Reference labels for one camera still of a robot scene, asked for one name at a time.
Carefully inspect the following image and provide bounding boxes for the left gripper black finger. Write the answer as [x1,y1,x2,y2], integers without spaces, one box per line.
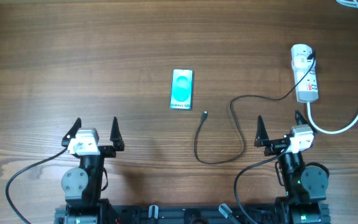
[62,118,81,147]
[110,117,125,151]

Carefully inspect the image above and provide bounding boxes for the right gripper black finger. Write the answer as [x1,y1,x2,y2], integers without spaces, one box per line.
[254,115,270,147]
[295,110,318,136]

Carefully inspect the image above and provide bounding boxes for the white power strip socket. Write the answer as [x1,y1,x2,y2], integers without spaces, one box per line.
[291,44,318,103]

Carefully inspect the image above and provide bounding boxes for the black USB charging cable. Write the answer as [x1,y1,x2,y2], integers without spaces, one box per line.
[193,49,317,165]

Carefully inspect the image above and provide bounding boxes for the turquoise screen Galaxy smartphone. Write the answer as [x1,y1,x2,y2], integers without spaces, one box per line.
[170,69,193,110]

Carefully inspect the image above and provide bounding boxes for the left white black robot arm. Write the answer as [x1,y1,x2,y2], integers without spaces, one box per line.
[54,118,125,224]

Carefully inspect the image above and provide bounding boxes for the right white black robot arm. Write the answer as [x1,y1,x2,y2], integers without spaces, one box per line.
[254,110,331,224]

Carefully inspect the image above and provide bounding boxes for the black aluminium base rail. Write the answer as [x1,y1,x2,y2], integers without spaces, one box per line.
[54,203,331,224]

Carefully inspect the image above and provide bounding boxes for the right black camera cable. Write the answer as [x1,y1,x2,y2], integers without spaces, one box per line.
[233,146,291,224]

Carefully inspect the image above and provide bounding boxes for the black camera cable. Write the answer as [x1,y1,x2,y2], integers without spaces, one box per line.
[5,146,69,224]
[233,146,291,224]

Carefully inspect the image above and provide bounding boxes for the left black camera cable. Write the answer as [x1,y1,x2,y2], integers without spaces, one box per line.
[5,146,69,224]

